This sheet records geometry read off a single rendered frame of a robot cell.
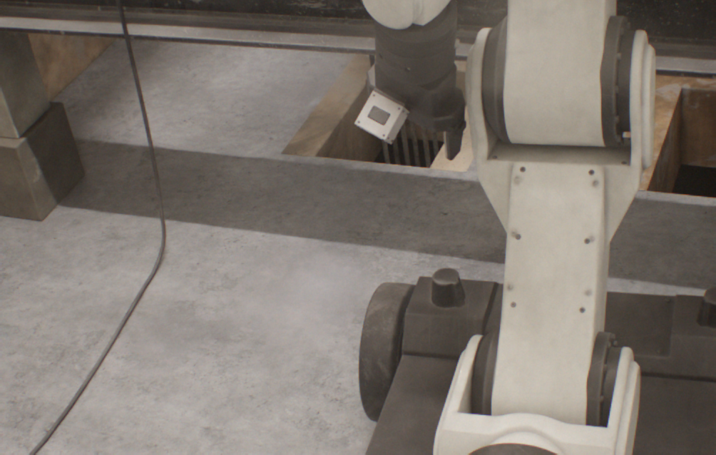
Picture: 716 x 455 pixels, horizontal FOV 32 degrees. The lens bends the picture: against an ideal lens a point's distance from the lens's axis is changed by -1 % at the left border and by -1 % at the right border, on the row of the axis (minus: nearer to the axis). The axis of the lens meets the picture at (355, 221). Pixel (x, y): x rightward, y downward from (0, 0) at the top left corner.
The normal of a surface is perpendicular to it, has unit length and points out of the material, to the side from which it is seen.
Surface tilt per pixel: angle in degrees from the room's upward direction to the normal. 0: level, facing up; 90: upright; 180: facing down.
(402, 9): 102
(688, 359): 45
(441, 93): 106
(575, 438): 0
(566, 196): 49
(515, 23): 54
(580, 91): 71
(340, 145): 90
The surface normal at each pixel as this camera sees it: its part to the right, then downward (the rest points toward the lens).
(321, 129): -0.14, -0.80
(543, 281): -0.30, -0.07
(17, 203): -0.36, 0.58
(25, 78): 0.92, 0.11
